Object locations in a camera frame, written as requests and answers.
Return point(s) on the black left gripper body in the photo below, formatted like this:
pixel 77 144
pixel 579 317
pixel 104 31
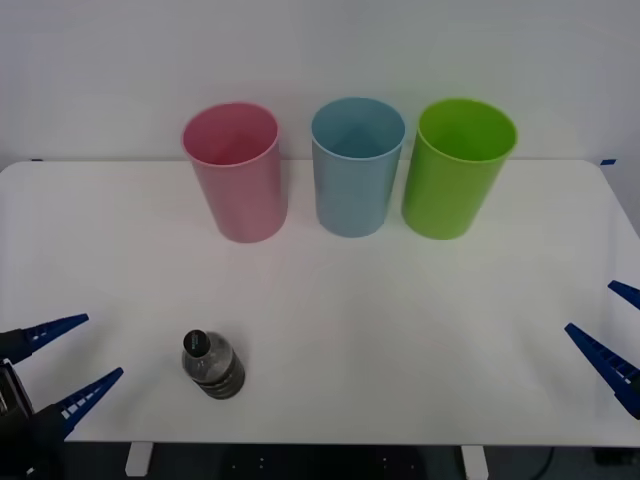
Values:
pixel 25 450

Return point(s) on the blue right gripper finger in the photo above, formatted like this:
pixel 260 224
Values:
pixel 602 357
pixel 627 292

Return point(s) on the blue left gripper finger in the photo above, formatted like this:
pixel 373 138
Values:
pixel 82 400
pixel 47 334

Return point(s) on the dark plastic bottle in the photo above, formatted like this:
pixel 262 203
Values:
pixel 217 367

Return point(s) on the white table leg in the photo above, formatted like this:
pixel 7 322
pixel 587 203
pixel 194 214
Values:
pixel 137 459
pixel 474 461

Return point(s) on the green plastic bin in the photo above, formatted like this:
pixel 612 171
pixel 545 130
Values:
pixel 445 200

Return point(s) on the pink plastic bin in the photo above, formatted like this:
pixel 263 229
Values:
pixel 245 200

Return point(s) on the pale blue plastic bin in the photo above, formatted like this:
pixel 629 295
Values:
pixel 352 200

